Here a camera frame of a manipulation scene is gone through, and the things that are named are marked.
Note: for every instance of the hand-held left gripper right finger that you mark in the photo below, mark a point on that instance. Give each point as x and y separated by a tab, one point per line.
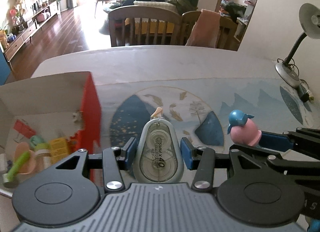
186	153

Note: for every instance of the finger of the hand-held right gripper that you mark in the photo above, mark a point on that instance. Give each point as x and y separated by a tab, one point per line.
282	164
272	140

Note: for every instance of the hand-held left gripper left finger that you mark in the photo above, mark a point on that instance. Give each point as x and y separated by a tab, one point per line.
131	153

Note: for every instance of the grey correction tape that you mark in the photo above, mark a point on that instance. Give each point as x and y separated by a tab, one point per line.
158	151

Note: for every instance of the blue and pink penguin figure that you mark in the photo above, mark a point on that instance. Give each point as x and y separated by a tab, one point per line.
243	131

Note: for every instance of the red cardboard box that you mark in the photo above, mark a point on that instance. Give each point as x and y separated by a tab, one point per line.
91	101

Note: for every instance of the yellow toy block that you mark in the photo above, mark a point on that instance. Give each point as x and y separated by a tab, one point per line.
58	148

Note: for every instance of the glass jar with green lid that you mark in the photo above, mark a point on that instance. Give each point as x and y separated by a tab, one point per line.
38	143

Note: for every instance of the pink heart-shaped bowl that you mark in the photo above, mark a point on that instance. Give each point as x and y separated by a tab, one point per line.
30	165

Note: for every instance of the pink binder clip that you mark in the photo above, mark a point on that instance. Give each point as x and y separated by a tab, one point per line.
23	127

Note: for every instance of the green pen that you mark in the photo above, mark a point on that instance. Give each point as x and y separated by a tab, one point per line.
18	165

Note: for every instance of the person's right hand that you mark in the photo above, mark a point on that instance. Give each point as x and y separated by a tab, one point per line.
313	227

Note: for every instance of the white power strip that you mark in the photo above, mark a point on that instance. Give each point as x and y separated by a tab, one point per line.
306	95

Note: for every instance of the grey desk lamp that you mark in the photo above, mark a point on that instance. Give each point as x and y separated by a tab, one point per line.
287	74

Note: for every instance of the wooden chair with towel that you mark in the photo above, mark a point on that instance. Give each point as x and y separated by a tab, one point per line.
226	29

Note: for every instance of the pink towel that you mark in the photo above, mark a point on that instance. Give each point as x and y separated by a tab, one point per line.
203	29

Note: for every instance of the yellow cloth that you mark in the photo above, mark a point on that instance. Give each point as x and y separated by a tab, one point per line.
152	28

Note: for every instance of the wooden slatted chair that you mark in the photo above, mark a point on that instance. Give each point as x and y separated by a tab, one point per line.
145	11

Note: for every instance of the blue cabinet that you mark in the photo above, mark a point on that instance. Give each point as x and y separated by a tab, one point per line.
3	69

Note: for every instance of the wooden tv cabinet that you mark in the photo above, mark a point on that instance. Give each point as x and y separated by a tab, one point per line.
20	39

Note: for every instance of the pink artificial flowers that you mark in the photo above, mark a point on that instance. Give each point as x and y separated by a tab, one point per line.
13	13

